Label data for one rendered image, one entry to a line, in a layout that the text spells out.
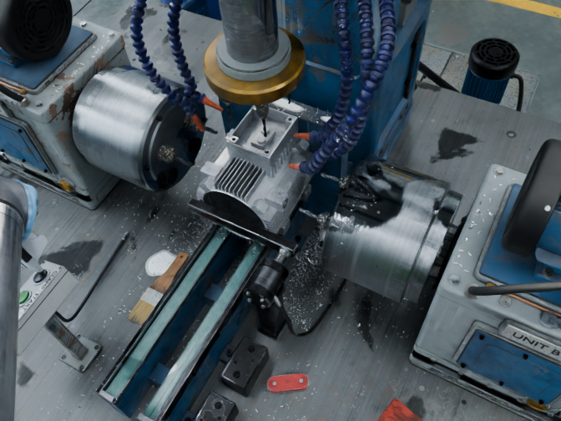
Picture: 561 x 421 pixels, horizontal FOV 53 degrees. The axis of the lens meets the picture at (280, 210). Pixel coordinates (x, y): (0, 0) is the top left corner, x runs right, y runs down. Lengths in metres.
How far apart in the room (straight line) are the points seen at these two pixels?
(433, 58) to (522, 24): 1.04
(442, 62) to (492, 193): 1.39
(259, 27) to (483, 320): 0.60
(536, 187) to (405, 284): 0.31
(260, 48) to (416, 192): 0.37
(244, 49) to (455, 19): 2.46
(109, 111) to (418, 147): 0.81
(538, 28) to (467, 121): 1.76
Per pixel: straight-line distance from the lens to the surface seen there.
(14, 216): 0.86
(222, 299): 1.21
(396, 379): 1.27
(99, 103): 1.27
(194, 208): 1.20
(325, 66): 1.23
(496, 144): 1.64
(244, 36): 0.94
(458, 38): 3.22
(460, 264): 0.98
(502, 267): 0.98
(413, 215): 1.02
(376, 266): 1.04
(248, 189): 1.12
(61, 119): 1.34
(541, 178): 0.86
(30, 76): 1.37
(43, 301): 1.14
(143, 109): 1.22
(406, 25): 1.30
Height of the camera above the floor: 2.00
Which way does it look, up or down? 56 degrees down
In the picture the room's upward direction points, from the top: 5 degrees counter-clockwise
